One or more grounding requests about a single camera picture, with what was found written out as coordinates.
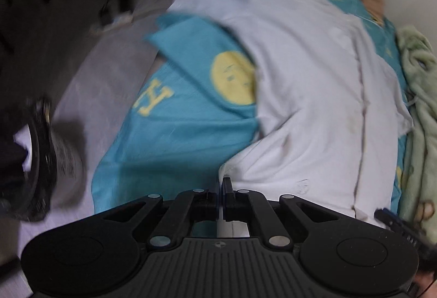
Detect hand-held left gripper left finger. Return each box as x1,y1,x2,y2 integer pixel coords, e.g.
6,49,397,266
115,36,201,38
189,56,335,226
101,182,222,249

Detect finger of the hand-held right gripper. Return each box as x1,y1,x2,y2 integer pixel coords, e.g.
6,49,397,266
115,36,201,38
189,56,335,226
374,207,427,251

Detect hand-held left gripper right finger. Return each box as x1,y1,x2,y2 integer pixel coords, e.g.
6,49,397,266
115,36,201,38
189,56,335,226
222,177,342,249

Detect white garment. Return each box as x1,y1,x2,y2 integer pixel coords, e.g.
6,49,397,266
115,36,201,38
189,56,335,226
169,0,415,239

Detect person's right hand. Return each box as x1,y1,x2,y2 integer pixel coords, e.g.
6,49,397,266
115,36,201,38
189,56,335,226
415,272,437,298

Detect teal printed bed sheet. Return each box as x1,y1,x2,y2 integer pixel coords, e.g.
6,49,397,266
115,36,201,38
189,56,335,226
92,0,412,217

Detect light green fleece blanket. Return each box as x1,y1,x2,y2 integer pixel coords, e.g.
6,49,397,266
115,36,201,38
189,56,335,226
395,25,437,228

